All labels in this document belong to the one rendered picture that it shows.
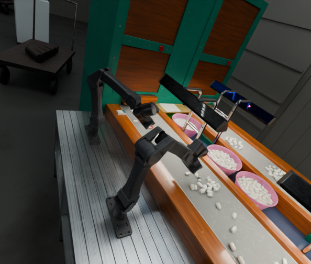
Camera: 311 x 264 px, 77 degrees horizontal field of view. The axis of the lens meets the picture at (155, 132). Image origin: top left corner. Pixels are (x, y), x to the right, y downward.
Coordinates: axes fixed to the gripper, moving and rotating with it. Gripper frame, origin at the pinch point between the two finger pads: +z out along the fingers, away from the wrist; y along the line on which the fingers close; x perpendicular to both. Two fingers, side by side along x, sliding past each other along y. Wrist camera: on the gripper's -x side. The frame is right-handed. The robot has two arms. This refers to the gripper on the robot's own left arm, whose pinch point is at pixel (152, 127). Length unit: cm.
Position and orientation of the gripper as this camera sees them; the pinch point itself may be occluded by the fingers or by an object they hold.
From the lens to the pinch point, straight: 124.1
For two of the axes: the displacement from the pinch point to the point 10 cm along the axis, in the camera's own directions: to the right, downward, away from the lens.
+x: -7.6, 6.5, 0.3
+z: 4.3, 4.7, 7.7
